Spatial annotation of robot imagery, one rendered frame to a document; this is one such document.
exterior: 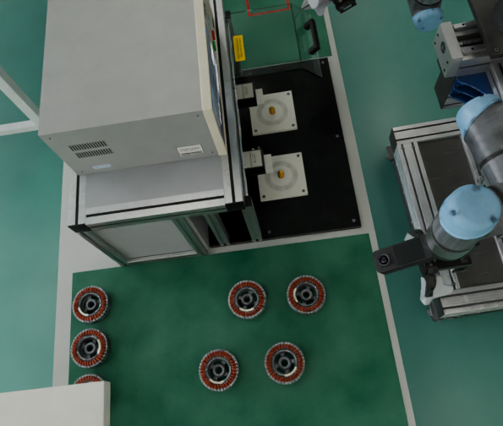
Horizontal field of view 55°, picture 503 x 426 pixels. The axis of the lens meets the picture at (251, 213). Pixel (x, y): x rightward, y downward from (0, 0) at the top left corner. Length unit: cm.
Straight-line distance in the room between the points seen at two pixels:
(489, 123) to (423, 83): 191
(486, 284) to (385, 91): 112
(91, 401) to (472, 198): 78
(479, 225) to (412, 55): 216
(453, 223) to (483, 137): 16
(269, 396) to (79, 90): 93
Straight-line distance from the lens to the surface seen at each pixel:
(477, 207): 77
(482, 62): 165
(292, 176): 156
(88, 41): 128
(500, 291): 214
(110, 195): 127
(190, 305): 150
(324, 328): 145
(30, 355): 254
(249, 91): 157
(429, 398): 224
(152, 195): 123
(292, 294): 144
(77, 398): 108
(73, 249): 169
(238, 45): 149
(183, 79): 113
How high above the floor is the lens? 219
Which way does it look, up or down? 67 degrees down
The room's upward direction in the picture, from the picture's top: 18 degrees counter-clockwise
